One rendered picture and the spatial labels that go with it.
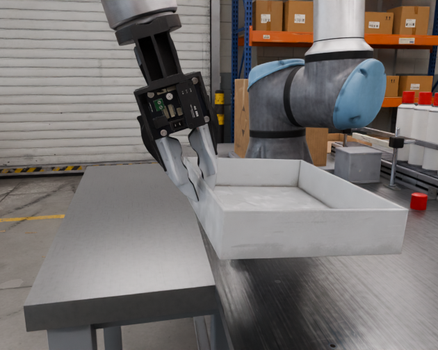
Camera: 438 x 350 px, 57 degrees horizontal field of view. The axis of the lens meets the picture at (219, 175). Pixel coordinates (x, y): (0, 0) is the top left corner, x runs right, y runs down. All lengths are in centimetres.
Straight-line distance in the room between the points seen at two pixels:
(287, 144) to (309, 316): 37
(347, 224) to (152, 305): 30
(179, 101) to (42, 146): 471
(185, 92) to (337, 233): 21
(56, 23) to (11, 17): 45
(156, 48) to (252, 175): 32
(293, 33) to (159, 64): 422
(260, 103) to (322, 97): 14
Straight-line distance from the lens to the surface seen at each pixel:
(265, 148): 80
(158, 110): 43
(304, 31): 475
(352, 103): 70
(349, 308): 58
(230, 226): 39
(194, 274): 63
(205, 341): 154
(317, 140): 130
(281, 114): 78
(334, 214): 42
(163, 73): 42
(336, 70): 72
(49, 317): 62
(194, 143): 49
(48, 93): 504
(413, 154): 126
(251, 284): 61
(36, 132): 510
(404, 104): 130
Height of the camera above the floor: 112
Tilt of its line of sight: 13 degrees down
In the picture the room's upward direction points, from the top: straight up
